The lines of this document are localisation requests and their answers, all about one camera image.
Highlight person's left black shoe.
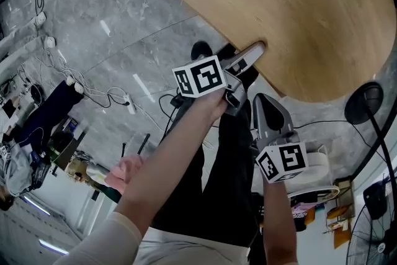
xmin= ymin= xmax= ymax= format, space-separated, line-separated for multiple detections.
xmin=190 ymin=40 xmax=215 ymax=61

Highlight person's white shirt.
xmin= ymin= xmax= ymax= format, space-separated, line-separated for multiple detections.
xmin=51 ymin=210 xmax=252 ymax=265

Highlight person's right forearm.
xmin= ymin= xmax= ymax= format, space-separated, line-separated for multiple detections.
xmin=262 ymin=178 xmax=299 ymax=265

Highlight black bag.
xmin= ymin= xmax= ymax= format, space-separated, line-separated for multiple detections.
xmin=362 ymin=181 xmax=389 ymax=221

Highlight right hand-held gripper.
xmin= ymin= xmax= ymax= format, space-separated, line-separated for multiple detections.
xmin=252 ymin=93 xmax=310 ymax=184

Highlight person's black trousers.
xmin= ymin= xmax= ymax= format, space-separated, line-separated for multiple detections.
xmin=151 ymin=43 xmax=265 ymax=249

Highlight pink cushion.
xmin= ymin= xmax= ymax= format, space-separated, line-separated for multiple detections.
xmin=104 ymin=154 xmax=145 ymax=194

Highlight pink book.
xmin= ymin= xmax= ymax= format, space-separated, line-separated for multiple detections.
xmin=291 ymin=204 xmax=308 ymax=220

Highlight black standing fan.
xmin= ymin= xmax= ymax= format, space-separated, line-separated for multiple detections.
xmin=343 ymin=81 xmax=397 ymax=265

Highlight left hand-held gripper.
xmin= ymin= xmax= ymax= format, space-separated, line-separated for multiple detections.
xmin=172 ymin=42 xmax=266 ymax=117

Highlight white power strip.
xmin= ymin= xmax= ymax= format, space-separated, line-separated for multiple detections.
xmin=123 ymin=94 xmax=136 ymax=115
xmin=32 ymin=11 xmax=48 ymax=26

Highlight person's left forearm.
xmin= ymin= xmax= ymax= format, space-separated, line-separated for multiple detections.
xmin=113 ymin=90 xmax=230 ymax=238

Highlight round wooden side table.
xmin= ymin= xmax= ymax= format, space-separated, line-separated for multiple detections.
xmin=283 ymin=144 xmax=341 ymax=200

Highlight black stick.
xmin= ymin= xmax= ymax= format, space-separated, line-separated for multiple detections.
xmin=137 ymin=133 xmax=151 ymax=155

